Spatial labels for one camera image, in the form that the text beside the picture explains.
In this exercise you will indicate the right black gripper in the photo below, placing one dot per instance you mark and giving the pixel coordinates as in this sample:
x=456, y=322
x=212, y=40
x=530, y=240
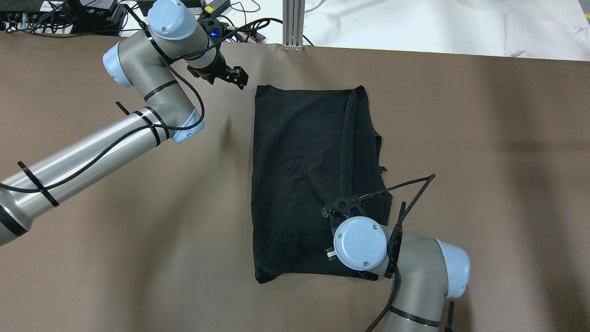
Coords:
x=330, y=253

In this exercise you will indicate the black t-shirt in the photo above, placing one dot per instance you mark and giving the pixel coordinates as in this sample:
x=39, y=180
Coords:
x=310, y=147

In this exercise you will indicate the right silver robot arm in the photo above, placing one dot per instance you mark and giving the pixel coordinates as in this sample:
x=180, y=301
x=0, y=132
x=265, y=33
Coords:
x=424, y=272

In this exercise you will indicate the aluminium frame cage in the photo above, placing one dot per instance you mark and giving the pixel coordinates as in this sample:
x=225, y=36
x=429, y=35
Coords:
x=293, y=21

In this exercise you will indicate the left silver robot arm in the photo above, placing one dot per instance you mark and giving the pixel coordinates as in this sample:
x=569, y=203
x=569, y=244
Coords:
x=142, y=61

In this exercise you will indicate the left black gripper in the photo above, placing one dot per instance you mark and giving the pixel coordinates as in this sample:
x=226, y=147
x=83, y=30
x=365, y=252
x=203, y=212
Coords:
x=213, y=70

